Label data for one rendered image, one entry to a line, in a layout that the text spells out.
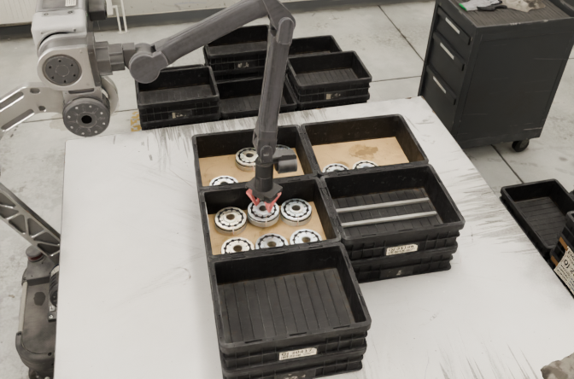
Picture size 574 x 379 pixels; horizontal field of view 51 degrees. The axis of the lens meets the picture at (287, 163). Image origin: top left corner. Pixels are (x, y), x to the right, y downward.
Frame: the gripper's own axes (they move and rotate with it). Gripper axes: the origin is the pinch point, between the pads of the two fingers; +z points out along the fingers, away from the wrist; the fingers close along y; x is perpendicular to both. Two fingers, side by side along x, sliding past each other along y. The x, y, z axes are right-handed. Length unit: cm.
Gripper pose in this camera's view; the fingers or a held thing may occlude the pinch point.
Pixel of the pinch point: (263, 206)
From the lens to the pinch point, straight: 196.6
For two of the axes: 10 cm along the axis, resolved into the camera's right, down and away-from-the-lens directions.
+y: -8.2, -3.9, 4.1
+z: -0.4, 7.6, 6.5
